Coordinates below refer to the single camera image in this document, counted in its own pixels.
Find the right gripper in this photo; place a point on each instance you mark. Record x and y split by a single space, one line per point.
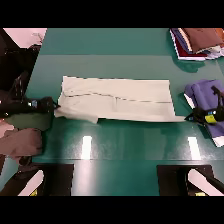
202 116

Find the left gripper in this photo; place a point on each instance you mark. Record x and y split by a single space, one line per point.
43 104

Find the white shirt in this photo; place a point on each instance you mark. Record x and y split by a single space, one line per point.
133 96

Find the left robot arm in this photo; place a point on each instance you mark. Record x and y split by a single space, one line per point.
16 106

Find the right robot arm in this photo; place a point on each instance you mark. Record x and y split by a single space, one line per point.
173 180

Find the purple garment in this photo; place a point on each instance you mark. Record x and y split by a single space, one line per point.
206 96

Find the dark green garment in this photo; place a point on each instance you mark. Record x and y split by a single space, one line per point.
30 120

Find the mauve brown garment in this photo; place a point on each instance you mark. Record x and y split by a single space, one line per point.
23 141

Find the black garment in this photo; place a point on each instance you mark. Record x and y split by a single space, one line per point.
16 66

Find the pale blue garment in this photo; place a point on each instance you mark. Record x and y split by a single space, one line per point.
216 52

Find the dark red garment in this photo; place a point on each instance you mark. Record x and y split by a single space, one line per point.
182 53

